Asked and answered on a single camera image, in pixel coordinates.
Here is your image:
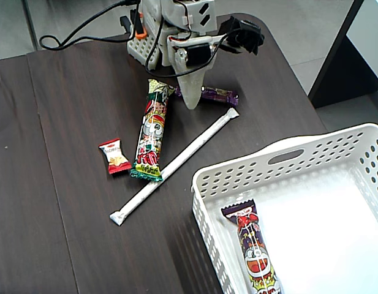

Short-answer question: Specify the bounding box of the small red candy packet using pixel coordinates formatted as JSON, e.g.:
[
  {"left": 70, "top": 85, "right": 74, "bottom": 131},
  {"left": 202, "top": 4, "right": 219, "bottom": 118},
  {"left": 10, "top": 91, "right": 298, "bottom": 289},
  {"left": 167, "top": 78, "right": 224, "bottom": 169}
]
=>
[{"left": 98, "top": 138, "right": 132, "bottom": 175}]

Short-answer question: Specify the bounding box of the black taped wrist camera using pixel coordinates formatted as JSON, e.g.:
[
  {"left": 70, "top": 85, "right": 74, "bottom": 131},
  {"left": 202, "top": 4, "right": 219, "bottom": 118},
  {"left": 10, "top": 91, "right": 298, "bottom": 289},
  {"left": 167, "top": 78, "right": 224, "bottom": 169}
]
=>
[{"left": 218, "top": 16, "right": 265, "bottom": 56}]

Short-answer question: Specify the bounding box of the green red snack stick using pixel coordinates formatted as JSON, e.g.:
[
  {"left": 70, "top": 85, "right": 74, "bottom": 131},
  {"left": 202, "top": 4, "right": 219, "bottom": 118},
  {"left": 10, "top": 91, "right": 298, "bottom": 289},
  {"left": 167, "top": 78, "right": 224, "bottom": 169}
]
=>
[{"left": 129, "top": 78, "right": 176, "bottom": 183}]

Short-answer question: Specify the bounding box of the white paper straw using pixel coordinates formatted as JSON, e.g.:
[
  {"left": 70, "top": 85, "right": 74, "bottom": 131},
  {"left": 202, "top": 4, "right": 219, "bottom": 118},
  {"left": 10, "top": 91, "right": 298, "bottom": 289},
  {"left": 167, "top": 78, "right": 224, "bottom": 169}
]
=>
[{"left": 109, "top": 107, "right": 240, "bottom": 227}]

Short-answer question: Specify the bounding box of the thick black power cable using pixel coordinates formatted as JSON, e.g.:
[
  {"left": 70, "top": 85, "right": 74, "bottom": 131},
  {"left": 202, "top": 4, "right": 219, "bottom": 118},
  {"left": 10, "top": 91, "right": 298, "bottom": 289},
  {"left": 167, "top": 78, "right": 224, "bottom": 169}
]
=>
[{"left": 39, "top": 0, "right": 141, "bottom": 51}]

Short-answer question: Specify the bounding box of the purple snack bar wrapper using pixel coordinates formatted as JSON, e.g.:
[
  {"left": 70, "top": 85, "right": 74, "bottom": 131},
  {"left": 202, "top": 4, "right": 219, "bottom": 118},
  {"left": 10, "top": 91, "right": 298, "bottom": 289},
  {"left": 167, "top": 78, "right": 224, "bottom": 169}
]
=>
[{"left": 174, "top": 85, "right": 240, "bottom": 107}]

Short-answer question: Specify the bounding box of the purple red snack stick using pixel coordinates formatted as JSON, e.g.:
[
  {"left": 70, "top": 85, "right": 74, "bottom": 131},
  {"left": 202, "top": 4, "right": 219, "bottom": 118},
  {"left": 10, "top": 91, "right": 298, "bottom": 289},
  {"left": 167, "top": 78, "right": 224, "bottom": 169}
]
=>
[{"left": 220, "top": 198, "right": 285, "bottom": 294}]

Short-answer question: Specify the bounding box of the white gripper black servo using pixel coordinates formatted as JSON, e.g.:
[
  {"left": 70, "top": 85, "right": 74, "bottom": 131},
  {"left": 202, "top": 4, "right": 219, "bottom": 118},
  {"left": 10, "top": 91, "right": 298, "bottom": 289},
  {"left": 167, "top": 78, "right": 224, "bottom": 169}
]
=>
[{"left": 166, "top": 32, "right": 227, "bottom": 110}]

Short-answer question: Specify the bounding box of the thin black camera cable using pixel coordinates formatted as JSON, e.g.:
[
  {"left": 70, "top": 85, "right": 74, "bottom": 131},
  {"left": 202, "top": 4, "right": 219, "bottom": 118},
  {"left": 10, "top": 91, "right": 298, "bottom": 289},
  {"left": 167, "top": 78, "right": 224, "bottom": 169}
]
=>
[{"left": 145, "top": 12, "right": 235, "bottom": 79}]

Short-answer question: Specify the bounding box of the white perforated plastic basket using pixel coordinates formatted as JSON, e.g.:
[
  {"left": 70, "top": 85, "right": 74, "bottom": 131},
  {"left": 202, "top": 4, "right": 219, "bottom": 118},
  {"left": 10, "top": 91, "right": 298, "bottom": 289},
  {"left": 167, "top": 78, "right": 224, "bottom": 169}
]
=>
[{"left": 191, "top": 122, "right": 378, "bottom": 294}]

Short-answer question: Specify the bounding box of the dark cabinet with white panel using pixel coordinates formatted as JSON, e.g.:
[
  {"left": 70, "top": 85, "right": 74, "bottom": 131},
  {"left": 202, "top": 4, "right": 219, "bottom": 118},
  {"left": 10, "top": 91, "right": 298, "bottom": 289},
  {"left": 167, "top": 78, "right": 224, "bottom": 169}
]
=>
[{"left": 308, "top": 0, "right": 378, "bottom": 108}]

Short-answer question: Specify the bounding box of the black orange table clamp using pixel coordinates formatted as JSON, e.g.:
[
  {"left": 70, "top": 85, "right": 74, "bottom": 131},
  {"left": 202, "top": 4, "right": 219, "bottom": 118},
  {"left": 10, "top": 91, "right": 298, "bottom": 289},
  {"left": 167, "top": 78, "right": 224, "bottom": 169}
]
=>
[{"left": 119, "top": 9, "right": 147, "bottom": 40}]

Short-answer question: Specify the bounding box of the red white black servo wire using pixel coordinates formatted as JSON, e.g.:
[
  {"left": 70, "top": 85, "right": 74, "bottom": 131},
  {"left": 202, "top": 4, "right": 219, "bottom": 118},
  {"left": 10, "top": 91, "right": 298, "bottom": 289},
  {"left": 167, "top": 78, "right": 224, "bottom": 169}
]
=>
[{"left": 169, "top": 30, "right": 195, "bottom": 44}]

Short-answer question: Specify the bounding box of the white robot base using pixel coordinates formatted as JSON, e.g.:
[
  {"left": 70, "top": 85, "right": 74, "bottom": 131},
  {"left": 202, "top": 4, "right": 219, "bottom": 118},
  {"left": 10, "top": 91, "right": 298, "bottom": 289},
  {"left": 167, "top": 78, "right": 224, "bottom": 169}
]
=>
[{"left": 127, "top": 29, "right": 177, "bottom": 70}]

